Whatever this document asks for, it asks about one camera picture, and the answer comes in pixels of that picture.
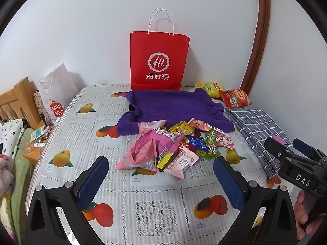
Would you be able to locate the yellow snack packet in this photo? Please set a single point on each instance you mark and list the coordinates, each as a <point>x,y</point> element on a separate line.
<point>183,127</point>

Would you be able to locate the green chicken snack packet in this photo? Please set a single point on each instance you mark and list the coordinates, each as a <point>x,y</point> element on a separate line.
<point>211,144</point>

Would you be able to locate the purple towel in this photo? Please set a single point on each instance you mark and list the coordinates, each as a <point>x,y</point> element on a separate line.
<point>173,107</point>

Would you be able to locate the person's right hand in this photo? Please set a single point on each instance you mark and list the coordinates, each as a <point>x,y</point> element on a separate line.
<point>301,218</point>

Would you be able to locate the wooden chair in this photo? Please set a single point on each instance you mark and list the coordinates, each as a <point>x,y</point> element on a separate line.
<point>18,103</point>

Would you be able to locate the red paper shopping bag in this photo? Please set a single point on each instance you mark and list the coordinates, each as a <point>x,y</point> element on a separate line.
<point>158,59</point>

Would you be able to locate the pink white label packet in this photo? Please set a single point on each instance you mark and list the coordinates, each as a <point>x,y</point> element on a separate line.
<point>184,159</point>

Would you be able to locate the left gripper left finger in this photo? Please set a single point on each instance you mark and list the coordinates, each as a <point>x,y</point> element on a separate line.
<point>43,223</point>

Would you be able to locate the brown wooden door frame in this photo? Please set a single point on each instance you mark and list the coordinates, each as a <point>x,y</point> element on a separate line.
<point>259,42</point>

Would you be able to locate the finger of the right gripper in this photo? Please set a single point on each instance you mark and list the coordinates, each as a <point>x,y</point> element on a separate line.
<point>307,150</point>
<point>276,149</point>

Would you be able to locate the strawberry print snack packet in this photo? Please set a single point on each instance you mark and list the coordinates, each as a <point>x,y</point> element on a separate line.
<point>202,125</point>

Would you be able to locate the white Miniso paper bag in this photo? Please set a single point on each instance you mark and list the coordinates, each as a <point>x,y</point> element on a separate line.
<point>57,90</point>

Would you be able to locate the blue snack packet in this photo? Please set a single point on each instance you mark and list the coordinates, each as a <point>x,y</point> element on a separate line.
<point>197,143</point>

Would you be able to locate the orange chips bag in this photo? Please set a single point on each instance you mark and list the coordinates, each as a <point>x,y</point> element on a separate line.
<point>235,98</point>

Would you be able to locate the pale pink peach packet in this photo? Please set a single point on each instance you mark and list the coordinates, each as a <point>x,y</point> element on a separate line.
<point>146,128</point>

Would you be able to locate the yellow chips bag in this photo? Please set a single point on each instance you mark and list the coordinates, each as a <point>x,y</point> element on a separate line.
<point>212,88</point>

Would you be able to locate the white black spotted pillow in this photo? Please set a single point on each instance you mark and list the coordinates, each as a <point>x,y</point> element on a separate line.
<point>10,133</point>

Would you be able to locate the fruit print tablecloth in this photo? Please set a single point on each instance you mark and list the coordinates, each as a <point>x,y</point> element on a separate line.
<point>131,207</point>

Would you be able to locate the red gold snack packet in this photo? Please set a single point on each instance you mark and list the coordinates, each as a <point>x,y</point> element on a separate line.
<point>184,145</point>

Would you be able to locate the grey checked cloth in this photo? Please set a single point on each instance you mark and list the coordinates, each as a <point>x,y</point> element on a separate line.
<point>256,126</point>

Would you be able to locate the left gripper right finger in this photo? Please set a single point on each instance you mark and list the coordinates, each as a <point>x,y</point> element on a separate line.
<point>266,215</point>

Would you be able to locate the large pink snack bag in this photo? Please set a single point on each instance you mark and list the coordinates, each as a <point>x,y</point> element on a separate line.
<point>152,151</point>

